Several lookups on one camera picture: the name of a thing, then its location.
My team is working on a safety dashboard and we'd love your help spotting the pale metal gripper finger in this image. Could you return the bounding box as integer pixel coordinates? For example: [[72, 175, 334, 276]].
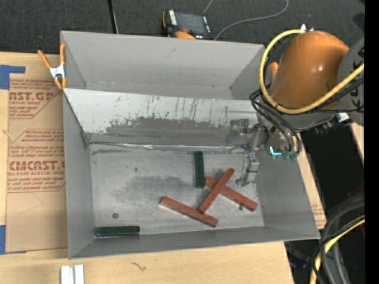
[[226, 118, 252, 146], [235, 154, 261, 188]]

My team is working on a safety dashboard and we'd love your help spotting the red-brown flat block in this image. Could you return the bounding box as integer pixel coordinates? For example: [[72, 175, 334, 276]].
[[204, 176, 259, 212], [159, 196, 219, 228], [197, 167, 236, 215]]

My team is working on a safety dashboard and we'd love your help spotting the dark green flat block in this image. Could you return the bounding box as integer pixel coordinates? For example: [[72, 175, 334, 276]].
[[95, 225, 141, 238], [194, 151, 206, 189]]

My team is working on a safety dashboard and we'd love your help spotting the grey metal bin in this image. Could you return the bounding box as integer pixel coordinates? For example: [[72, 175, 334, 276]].
[[60, 30, 322, 260]]

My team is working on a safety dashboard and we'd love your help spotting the brown cardboard board, red print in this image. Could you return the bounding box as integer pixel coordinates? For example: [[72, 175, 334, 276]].
[[0, 51, 328, 254]]

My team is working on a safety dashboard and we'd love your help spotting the black cylinder on white bracket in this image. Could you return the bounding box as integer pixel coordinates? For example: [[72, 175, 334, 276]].
[[313, 112, 351, 134]]

